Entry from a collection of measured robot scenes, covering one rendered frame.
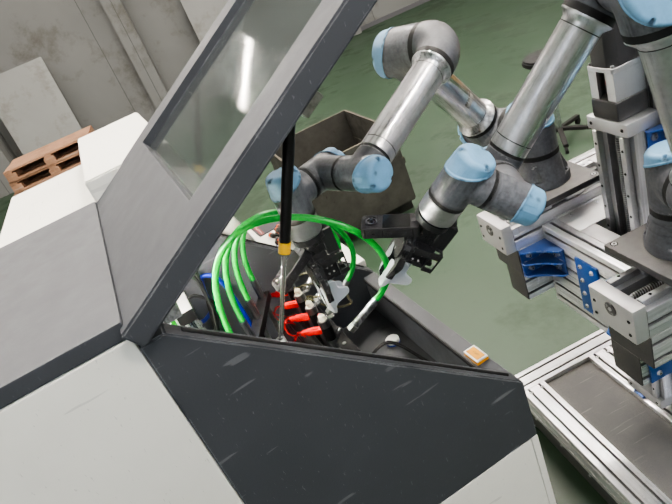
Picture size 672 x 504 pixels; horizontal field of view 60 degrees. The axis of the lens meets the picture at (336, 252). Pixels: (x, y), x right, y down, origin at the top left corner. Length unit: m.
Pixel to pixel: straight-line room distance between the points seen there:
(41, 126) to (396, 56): 10.01
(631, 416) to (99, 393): 1.71
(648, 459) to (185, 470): 1.46
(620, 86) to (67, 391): 1.25
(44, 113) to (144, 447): 10.35
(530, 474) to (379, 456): 0.42
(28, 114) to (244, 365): 10.43
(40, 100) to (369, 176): 10.21
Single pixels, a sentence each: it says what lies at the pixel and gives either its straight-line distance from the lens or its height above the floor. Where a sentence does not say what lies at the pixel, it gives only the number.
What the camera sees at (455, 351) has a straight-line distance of 1.38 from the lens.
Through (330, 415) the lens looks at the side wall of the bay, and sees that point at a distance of 1.05.
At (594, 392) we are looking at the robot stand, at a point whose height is 0.21.
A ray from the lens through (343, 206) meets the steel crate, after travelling 3.87.
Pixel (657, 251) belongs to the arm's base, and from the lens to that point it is 1.39.
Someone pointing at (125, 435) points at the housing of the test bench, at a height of 1.33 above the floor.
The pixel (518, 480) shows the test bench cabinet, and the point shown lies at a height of 0.70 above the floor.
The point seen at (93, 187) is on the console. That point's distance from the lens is 1.52.
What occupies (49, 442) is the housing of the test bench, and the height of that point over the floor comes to 1.39.
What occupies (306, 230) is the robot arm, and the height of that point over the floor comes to 1.34.
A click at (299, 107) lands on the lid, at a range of 0.82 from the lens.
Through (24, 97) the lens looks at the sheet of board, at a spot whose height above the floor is 1.27.
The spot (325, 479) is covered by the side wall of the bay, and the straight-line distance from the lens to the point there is 1.13.
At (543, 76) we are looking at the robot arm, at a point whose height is 1.50.
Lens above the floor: 1.85
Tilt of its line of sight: 27 degrees down
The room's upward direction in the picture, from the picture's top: 23 degrees counter-clockwise
